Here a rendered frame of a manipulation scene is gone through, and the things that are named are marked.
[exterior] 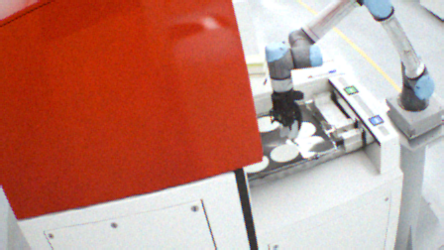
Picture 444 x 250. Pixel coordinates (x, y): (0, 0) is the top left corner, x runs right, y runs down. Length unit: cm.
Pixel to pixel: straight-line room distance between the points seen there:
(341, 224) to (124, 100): 96
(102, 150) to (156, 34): 30
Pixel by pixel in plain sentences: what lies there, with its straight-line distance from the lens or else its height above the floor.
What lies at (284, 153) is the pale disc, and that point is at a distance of 210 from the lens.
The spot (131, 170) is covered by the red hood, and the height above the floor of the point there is 130.
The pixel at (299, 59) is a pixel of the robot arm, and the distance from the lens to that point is 195.
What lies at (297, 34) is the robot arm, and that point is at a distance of 208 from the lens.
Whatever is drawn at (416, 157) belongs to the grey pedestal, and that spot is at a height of 65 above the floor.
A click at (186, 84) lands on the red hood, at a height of 146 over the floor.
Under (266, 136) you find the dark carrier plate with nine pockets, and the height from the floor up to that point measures 90.
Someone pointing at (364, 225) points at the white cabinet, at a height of 65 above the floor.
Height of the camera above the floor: 205
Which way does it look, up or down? 30 degrees down
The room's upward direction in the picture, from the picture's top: 12 degrees counter-clockwise
